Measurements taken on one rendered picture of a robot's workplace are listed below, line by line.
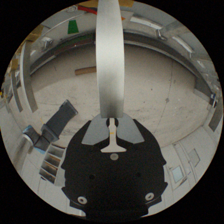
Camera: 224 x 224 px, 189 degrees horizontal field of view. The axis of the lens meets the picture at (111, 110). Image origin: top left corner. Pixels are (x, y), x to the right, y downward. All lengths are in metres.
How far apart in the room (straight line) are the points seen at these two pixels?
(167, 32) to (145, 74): 0.84
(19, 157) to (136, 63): 1.56
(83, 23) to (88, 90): 0.89
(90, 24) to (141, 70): 0.89
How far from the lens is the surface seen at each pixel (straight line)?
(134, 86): 1.01
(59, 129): 0.95
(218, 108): 0.24
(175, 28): 0.30
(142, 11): 0.52
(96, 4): 0.22
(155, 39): 0.34
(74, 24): 0.27
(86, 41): 0.28
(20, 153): 0.75
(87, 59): 1.01
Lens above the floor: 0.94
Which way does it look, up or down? 59 degrees down
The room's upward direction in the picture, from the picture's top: 178 degrees clockwise
